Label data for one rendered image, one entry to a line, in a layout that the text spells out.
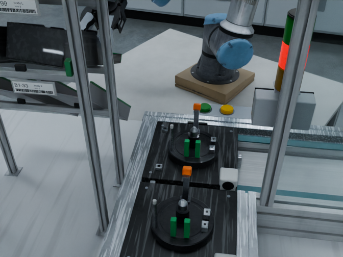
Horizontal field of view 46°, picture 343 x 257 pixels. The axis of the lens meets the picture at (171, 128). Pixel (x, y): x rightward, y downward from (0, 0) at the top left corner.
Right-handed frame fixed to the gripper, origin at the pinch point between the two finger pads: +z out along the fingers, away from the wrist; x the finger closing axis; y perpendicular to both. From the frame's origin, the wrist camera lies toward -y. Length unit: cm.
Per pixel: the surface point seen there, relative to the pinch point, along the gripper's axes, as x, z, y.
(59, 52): -5.7, 17.0, -17.1
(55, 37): -4.7, 15.0, -18.7
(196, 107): -27.1, 3.6, 18.5
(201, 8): 37, -220, 218
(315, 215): -61, 25, 21
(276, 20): -36, -218, 221
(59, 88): 5.8, 12.1, 6.2
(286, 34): -46.6, 5.4, -17.1
